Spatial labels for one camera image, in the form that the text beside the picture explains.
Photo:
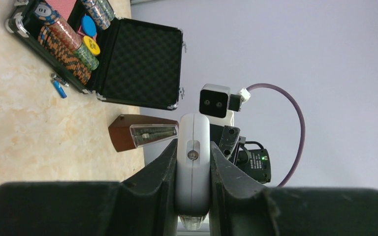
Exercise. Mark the yellow dealer chip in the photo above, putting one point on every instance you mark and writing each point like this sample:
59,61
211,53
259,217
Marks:
92,45

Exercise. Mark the orange black chip row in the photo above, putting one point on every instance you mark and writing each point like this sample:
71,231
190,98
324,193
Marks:
65,56

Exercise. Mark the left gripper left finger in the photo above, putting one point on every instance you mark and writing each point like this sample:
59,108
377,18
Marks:
142,205

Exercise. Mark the black poker chip case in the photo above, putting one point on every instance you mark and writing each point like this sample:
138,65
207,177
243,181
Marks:
139,63

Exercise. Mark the green chip stack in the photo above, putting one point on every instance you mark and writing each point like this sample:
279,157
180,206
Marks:
86,57

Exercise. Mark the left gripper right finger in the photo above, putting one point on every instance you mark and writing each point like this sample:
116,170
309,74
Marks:
241,206

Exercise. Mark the white remote control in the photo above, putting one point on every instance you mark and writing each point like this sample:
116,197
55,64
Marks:
192,190

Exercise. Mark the blue battery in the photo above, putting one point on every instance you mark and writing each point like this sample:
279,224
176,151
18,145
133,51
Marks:
59,89

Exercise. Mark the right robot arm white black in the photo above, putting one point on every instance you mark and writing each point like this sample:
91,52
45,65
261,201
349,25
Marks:
249,156

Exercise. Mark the pink card deck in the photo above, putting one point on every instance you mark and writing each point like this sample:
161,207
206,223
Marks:
63,7

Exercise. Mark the blue dealer chip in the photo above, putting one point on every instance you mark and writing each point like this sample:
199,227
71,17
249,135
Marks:
88,26

